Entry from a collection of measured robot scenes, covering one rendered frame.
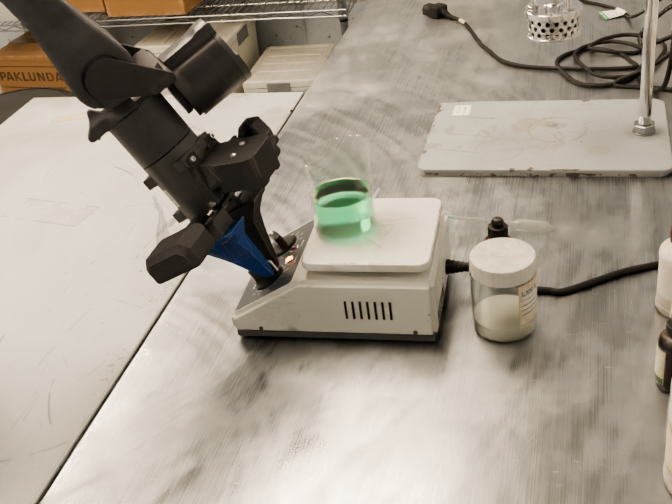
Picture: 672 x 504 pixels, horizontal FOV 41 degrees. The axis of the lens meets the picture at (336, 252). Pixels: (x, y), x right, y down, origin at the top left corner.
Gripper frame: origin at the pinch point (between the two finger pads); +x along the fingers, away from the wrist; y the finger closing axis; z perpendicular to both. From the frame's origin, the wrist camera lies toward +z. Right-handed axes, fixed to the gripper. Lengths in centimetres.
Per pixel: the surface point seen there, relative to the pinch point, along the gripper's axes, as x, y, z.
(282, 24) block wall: 17, 223, -136
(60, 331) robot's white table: -3.3, -7.2, -22.1
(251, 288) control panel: 4.0, -0.4, -3.5
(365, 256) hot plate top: 5.8, 0.1, 10.1
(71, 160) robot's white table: -12, 28, -44
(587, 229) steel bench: 23.5, 20.9, 19.3
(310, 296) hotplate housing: 6.0, -2.8, 4.3
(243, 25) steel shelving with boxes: 7, 202, -135
